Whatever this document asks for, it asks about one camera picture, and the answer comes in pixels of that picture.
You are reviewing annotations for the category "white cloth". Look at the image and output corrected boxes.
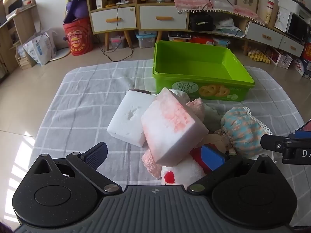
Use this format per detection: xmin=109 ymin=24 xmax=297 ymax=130
xmin=169 ymin=89 xmax=190 ymax=102

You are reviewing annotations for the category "red white plush hat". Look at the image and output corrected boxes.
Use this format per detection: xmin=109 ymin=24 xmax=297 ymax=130
xmin=160 ymin=148 xmax=207 ymax=187

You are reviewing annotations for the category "black cable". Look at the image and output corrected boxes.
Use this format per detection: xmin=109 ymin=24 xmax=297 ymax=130
xmin=101 ymin=5 xmax=134 ymax=62

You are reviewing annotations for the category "white sponge block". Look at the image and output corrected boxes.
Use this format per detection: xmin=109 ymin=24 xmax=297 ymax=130
xmin=107 ymin=90 xmax=157 ymax=148

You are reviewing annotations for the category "wooden cabinet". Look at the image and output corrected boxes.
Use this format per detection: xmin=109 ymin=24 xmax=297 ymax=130
xmin=84 ymin=0 xmax=308 ymax=59

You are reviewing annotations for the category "black bag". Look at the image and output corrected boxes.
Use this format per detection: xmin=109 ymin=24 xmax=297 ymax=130
xmin=189 ymin=13 xmax=214 ymax=32

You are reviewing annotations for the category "wooden desk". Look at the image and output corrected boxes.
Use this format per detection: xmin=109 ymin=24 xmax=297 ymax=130
xmin=0 ymin=0 xmax=40 ymax=78

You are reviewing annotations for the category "white bottle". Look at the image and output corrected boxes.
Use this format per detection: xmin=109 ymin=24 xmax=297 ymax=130
xmin=265 ymin=0 xmax=274 ymax=25

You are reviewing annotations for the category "grey checked blanket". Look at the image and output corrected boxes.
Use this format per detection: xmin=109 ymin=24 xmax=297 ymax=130
xmin=28 ymin=59 xmax=305 ymax=199

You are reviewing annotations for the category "white paper bag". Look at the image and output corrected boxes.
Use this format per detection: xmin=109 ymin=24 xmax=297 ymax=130
xmin=23 ymin=30 xmax=57 ymax=66

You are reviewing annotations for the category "black microwave oven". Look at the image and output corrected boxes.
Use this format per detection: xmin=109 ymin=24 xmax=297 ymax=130
xmin=285 ymin=12 xmax=309 ymax=42

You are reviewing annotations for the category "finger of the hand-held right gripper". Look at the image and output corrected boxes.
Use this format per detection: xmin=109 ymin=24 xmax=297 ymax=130
xmin=260 ymin=134 xmax=293 ymax=152
xmin=289 ymin=130 xmax=311 ymax=141

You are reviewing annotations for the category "white drawer with wooden handle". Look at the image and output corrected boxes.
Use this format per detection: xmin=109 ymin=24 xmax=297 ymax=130
xmin=245 ymin=22 xmax=283 ymax=49
xmin=140 ymin=5 xmax=187 ymax=30
xmin=91 ymin=6 xmax=137 ymax=33
xmin=279 ymin=36 xmax=305 ymax=57

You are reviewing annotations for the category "red printed bucket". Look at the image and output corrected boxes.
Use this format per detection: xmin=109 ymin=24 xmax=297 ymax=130
xmin=63 ymin=17 xmax=93 ymax=56

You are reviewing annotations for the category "round white base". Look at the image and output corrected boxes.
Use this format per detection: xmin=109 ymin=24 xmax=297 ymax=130
xmin=50 ymin=47 xmax=72 ymax=62

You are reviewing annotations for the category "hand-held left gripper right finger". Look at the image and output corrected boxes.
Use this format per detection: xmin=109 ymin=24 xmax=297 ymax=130
xmin=187 ymin=144 xmax=277 ymax=192

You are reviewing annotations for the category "green plastic box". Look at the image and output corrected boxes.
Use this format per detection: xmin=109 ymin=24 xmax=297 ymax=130
xmin=152 ymin=40 xmax=255 ymax=102

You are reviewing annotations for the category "pink tasselled cabinet cover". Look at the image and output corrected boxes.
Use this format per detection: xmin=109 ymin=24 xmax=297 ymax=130
xmin=172 ymin=0 xmax=265 ymax=26

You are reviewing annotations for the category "pale green towel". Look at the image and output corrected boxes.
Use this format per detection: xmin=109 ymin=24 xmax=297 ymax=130
xmin=204 ymin=103 xmax=229 ymax=134

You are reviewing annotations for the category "beige plush doll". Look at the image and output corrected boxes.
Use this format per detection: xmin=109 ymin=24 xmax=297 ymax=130
xmin=206 ymin=133 xmax=237 ymax=156

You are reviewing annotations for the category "clear storage box blue lid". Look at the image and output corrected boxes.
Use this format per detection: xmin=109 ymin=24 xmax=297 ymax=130
xmin=135 ymin=31 xmax=157 ymax=49

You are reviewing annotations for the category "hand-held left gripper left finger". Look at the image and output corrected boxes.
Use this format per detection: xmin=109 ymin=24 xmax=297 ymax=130
xmin=33 ymin=143 xmax=123 ymax=195

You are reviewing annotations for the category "pink stained sponge block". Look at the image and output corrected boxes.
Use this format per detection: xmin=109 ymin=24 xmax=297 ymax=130
xmin=141 ymin=87 xmax=209 ymax=166

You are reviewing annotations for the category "floral lace-trimmed cloth pouch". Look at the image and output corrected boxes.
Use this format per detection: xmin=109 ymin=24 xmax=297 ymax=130
xmin=221 ymin=106 xmax=273 ymax=156

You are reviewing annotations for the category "pink plush towel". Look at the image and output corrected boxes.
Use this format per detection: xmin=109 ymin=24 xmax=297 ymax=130
xmin=142 ymin=98 xmax=206 ymax=180

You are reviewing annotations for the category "purple plush toy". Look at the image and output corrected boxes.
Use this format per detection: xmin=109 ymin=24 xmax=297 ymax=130
xmin=64 ymin=0 xmax=87 ymax=23

